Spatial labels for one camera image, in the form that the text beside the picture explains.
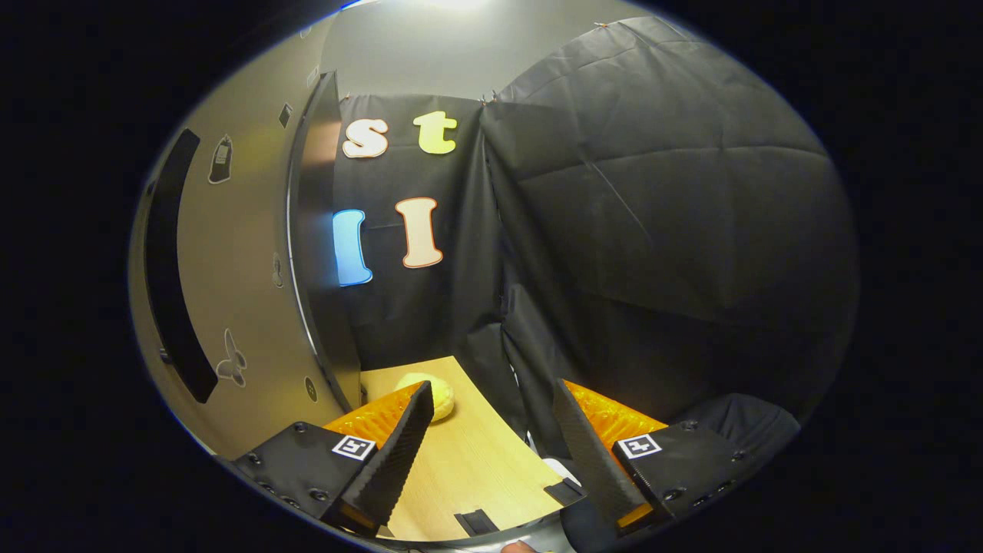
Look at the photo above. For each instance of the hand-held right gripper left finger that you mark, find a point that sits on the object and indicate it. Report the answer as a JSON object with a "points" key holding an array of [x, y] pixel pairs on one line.
{"points": [[399, 461]]}

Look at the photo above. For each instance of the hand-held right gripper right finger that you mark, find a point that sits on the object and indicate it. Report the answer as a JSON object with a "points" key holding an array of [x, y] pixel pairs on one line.
{"points": [[591, 468]]}

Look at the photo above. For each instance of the grey cabinet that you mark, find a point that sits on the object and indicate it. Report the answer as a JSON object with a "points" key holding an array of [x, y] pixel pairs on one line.
{"points": [[322, 192]]}

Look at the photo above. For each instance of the pale yellow bread bun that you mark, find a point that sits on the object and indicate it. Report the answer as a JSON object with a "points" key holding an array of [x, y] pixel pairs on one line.
{"points": [[439, 399]]}

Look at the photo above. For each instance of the black backdrop cloth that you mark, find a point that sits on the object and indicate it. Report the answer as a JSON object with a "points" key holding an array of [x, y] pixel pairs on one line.
{"points": [[653, 230]]}

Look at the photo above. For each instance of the metal clip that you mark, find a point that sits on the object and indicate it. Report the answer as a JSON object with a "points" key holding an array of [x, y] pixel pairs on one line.
{"points": [[489, 97]]}

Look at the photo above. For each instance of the long ceiling light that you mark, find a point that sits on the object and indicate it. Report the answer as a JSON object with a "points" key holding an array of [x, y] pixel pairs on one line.
{"points": [[457, 3]]}

